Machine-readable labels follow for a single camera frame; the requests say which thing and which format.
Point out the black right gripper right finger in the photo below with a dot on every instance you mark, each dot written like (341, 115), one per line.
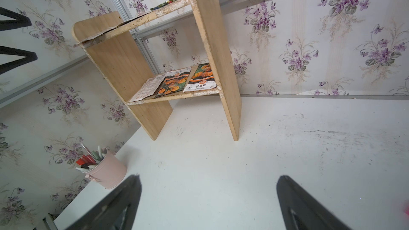
(301, 211)

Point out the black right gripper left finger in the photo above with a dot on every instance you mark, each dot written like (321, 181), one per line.
(117, 211)

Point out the orange flower seed packet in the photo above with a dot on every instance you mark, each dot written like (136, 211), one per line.
(203, 79)

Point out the white printed seed packet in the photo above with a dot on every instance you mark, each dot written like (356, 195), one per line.
(94, 27)

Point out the white text seed packet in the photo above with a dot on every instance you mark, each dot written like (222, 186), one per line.
(149, 88)

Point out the orange marigold seed packet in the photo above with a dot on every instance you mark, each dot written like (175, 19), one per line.
(174, 81)

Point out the pink pen cup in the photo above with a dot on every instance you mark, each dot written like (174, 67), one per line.
(101, 166)

